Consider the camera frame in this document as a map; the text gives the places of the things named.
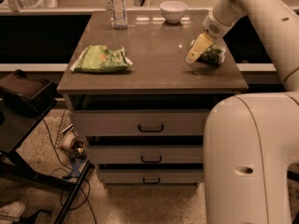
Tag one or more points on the white ceramic bowl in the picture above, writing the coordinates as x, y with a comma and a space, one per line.
173, 10

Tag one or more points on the wire basket with clutter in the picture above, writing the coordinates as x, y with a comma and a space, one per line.
71, 145

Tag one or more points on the green soda can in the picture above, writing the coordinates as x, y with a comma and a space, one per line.
214, 55

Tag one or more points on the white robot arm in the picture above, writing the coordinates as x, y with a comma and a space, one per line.
251, 140

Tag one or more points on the clear plastic water bottle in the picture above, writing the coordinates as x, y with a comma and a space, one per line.
119, 14

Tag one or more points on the top grey drawer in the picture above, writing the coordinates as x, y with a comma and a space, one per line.
136, 115

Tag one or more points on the grey drawer cabinet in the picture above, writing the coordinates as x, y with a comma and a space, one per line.
157, 50

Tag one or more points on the dark brown box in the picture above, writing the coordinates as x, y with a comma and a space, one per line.
26, 96

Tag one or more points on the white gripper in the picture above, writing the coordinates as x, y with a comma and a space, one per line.
214, 26

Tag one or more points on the white shoe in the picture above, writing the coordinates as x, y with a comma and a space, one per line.
15, 209

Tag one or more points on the middle grey drawer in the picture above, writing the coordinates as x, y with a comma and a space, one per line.
145, 149

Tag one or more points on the bottom grey drawer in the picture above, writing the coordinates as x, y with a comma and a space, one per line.
150, 174

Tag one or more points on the grey drawer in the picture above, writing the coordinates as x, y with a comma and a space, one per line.
150, 174
136, 115
145, 149

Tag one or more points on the green chip bag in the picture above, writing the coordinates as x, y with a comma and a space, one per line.
99, 59

